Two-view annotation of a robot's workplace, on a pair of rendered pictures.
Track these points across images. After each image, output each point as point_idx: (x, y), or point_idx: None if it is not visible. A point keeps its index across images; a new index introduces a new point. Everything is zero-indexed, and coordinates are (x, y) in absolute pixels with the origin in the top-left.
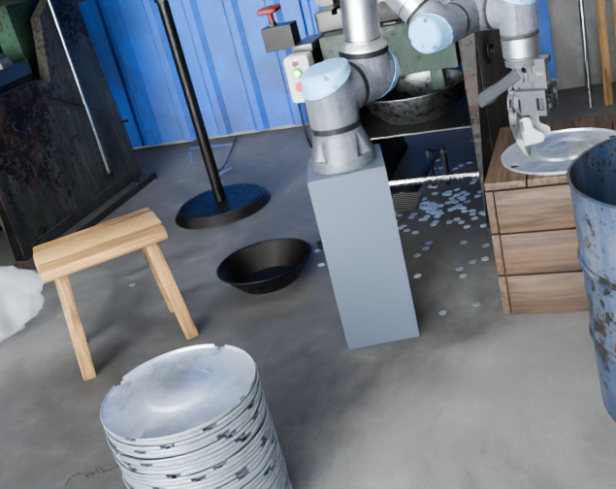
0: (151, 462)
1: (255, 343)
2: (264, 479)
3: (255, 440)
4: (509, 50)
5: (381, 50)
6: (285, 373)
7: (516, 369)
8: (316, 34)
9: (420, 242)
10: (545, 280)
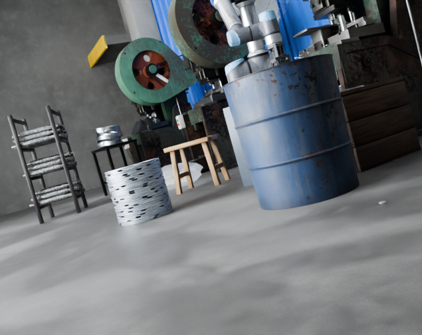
0: (107, 181)
1: (226, 186)
2: (142, 199)
3: (139, 183)
4: (265, 42)
5: (258, 54)
6: (218, 192)
7: None
8: None
9: None
10: None
